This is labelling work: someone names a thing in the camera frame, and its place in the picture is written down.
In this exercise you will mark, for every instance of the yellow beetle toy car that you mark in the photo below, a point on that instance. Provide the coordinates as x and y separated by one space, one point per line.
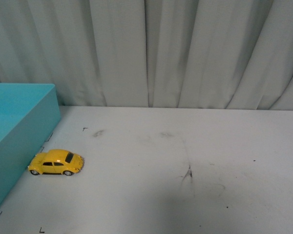
56 162

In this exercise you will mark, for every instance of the grey pleated curtain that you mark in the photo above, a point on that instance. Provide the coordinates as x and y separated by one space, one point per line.
209 54

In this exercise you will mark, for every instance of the teal plastic storage bin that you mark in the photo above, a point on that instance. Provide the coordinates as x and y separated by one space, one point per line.
28 115

